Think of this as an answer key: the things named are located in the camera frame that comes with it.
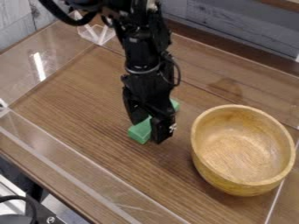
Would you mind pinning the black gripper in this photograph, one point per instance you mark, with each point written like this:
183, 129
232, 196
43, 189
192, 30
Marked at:
147, 88

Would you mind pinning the green rectangular block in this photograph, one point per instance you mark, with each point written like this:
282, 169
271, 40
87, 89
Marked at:
140, 132

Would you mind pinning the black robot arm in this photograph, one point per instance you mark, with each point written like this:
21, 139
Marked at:
137, 22

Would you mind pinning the brown wooden bowl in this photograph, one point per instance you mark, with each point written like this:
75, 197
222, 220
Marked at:
242, 149

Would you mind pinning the clear acrylic tray wall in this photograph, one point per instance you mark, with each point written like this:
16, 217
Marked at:
80, 155

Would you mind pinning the clear acrylic corner bracket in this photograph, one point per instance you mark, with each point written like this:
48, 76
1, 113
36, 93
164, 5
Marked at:
96, 33

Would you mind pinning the black metal table bracket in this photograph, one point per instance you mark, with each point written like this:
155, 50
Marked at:
44, 215

